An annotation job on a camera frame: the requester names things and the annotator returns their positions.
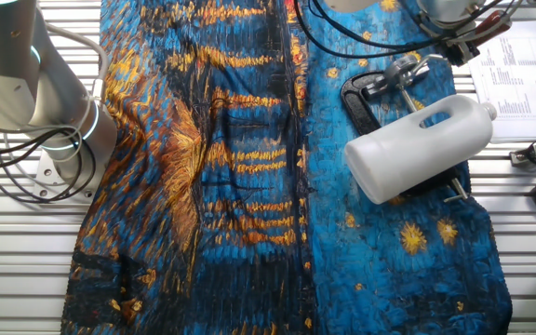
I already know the blue starry night cloth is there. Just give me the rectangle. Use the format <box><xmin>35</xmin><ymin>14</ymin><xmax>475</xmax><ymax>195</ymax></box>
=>
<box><xmin>60</xmin><ymin>0</ymin><xmax>515</xmax><ymax>335</ymax></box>

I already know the black C-clamp with screw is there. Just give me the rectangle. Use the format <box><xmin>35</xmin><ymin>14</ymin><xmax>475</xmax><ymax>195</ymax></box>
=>
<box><xmin>341</xmin><ymin>70</ymin><xmax>472</xmax><ymax>204</ymax></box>

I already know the thick grey robot cable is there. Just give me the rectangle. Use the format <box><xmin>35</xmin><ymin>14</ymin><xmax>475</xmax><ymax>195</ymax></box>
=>
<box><xmin>44</xmin><ymin>21</ymin><xmax>110</xmax><ymax>101</ymax></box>

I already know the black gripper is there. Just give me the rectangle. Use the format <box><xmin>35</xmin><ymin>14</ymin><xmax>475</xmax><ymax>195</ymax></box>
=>
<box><xmin>442</xmin><ymin>36</ymin><xmax>483</xmax><ymax>68</ymax></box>

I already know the silver lever base bracket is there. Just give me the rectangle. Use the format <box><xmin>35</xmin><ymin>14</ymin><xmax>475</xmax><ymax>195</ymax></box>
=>
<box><xmin>382</xmin><ymin>55</ymin><xmax>432</xmax><ymax>90</ymax></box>

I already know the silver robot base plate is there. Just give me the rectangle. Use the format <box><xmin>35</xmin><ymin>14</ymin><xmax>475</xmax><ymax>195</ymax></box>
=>
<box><xmin>30</xmin><ymin>148</ymin><xmax>97</xmax><ymax>206</ymax></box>

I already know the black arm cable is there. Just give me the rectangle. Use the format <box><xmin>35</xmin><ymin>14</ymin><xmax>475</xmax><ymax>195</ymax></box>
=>
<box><xmin>311</xmin><ymin>0</ymin><xmax>441</xmax><ymax>50</ymax></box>
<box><xmin>293</xmin><ymin>0</ymin><xmax>450</xmax><ymax>60</ymax></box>

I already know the white plastic jug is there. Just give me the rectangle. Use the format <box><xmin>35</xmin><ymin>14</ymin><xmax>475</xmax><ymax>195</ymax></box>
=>
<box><xmin>344</xmin><ymin>94</ymin><xmax>499</xmax><ymax>206</ymax></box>

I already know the black base cable loop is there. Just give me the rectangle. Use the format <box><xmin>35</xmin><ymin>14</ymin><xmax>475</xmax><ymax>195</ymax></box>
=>
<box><xmin>0</xmin><ymin>128</ymin><xmax>98</xmax><ymax>205</ymax></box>

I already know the printed table paper sheet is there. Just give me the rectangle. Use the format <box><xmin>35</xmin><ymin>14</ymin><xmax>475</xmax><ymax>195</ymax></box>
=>
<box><xmin>467</xmin><ymin>20</ymin><xmax>536</xmax><ymax>143</ymax></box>

